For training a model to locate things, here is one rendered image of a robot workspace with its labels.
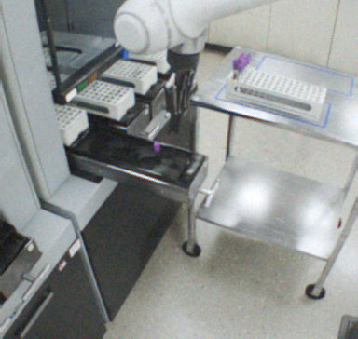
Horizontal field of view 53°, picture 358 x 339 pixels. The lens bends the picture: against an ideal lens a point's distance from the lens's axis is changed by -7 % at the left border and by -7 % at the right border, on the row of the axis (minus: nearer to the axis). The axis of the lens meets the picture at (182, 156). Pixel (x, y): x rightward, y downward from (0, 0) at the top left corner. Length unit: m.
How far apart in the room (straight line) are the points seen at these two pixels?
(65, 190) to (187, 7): 0.61
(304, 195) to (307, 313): 0.50
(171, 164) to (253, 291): 0.87
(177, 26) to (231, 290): 1.26
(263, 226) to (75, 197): 0.80
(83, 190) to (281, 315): 0.99
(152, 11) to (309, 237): 1.15
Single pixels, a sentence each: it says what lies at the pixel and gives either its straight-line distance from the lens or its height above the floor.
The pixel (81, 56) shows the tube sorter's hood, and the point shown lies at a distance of 0.98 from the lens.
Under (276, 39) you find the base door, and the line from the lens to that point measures 3.22.
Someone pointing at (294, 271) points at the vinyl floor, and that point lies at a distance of 1.79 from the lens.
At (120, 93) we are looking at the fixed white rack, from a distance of 1.15.
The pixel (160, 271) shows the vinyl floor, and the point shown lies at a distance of 1.73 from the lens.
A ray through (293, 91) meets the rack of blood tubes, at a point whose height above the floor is 0.88.
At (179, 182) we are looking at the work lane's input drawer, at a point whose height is 0.81.
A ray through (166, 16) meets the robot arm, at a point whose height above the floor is 1.23.
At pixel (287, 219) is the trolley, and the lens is 1.59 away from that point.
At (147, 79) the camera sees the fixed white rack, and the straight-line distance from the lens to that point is 1.23.
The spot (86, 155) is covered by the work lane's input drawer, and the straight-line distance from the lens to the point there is 1.03.
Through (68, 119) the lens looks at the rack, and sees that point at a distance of 1.07.
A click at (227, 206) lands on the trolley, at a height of 0.28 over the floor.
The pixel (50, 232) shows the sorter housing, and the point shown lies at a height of 0.73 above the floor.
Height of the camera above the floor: 1.45
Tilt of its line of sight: 41 degrees down
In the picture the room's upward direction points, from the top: straight up
